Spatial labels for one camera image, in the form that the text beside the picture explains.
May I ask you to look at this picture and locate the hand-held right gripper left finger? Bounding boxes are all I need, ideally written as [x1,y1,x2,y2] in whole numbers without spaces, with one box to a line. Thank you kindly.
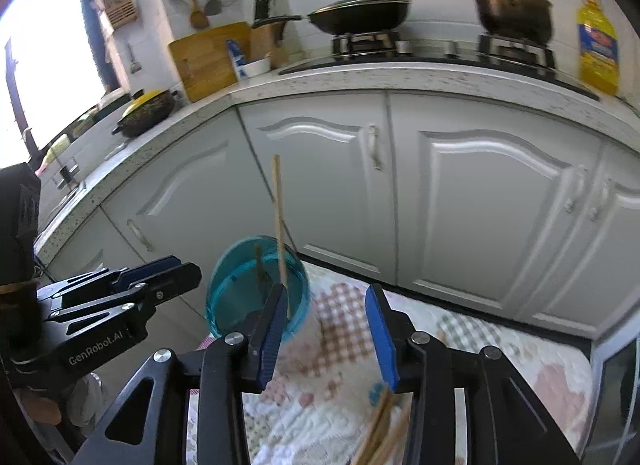
[72,284,290,465]

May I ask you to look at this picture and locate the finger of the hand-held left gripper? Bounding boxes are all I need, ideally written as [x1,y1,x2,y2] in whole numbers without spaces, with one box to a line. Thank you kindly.
[37,255,183,303]
[47,261,203,326]

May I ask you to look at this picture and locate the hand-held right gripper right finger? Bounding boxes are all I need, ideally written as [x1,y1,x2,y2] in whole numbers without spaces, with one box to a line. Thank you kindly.
[365,284,581,465]

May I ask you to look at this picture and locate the blue transparent cup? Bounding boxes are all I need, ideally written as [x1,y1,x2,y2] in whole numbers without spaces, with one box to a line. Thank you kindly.
[206,236,312,343]

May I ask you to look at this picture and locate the person's left hand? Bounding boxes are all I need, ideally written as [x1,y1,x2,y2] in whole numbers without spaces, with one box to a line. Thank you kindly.
[27,391,63,427]

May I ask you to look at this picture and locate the white cabinet door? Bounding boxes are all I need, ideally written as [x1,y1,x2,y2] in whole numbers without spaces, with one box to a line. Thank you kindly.
[237,90,398,291]
[37,205,151,291]
[515,140,640,341]
[100,108,301,316]
[390,92,603,318]

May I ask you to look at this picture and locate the quilted patchwork mat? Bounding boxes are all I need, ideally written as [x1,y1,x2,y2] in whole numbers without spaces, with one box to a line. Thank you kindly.
[185,260,593,465]

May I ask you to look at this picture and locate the black casserole with yellow lid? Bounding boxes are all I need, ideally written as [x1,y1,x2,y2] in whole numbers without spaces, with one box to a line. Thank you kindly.
[111,89,177,138]

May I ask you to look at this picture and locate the wooden cutting board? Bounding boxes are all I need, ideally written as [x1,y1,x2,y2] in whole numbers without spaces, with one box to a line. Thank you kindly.
[167,22,252,103]

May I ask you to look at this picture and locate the blue white packet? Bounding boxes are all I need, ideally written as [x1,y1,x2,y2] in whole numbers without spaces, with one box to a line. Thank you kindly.
[226,39,248,81]

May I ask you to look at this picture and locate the dark glass door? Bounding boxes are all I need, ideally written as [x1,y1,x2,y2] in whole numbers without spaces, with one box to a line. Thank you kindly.
[592,332,640,465]

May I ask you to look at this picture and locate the kitchen window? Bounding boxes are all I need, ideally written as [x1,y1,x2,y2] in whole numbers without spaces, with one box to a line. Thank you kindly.
[0,0,126,156]

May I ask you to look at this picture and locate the wooden knife block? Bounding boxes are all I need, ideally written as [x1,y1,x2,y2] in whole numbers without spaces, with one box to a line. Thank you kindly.
[249,22,288,63]

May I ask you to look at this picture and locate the black glass gas stove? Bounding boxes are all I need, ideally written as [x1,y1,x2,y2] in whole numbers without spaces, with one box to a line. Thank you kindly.
[277,30,601,101]

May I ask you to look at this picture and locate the black burner grate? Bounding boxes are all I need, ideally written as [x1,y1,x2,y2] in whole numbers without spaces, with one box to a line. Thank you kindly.
[477,34,557,73]
[332,31,401,58]

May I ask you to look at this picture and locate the black wok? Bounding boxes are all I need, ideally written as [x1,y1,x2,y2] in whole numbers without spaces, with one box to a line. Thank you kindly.
[251,0,413,37]

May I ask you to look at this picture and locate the glass wok lid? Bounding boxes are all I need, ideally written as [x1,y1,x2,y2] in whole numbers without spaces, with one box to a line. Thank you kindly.
[309,0,412,15]

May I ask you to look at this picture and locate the dark stockpot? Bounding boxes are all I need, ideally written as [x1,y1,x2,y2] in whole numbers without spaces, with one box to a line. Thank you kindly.
[472,0,556,43]

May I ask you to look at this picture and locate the yellow cooking oil bottle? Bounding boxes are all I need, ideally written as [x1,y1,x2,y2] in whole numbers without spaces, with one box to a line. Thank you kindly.
[576,0,621,96]

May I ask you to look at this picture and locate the silver cabinet handle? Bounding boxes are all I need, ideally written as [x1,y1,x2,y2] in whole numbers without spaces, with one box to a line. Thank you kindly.
[367,125,383,171]
[590,180,613,223]
[565,168,588,213]
[127,219,153,252]

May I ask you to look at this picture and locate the wooden wall utensil holder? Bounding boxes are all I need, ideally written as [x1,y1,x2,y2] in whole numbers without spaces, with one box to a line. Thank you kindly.
[102,0,138,30]

